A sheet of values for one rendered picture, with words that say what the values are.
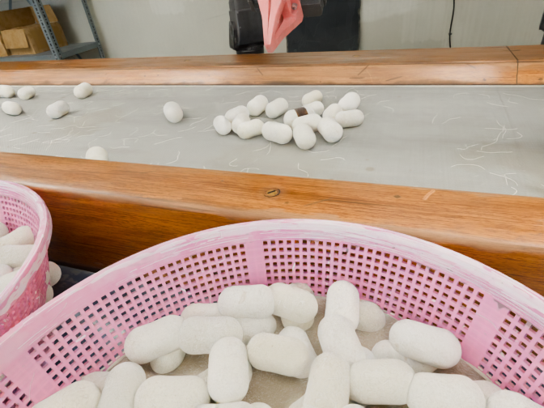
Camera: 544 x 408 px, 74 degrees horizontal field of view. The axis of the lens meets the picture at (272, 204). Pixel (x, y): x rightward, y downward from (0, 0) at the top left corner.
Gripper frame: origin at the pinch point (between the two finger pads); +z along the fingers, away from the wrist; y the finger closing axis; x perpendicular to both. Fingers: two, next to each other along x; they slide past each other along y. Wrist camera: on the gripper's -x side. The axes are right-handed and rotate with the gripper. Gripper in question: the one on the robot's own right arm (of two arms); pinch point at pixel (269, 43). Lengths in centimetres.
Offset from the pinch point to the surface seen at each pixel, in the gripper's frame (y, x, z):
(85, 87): -34.1, 6.6, 1.6
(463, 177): 20.8, -3.5, 16.5
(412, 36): 15, 154, -130
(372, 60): 10.6, 12.8, -7.0
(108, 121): -21.9, 1.8, 9.9
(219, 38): -105, 142, -125
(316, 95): 5.3, 5.4, 3.6
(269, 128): 3.1, -2.2, 12.1
